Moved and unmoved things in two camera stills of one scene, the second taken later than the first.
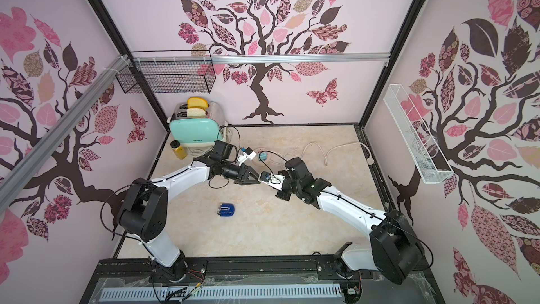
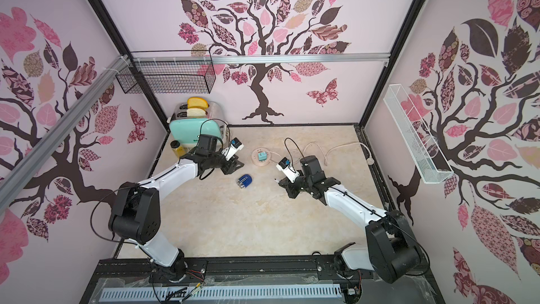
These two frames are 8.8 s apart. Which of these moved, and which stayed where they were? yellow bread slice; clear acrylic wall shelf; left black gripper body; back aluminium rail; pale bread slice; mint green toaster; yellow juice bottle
Moved: left black gripper body
Stayed: yellow bread slice; back aluminium rail; mint green toaster; clear acrylic wall shelf; yellow juice bottle; pale bread slice
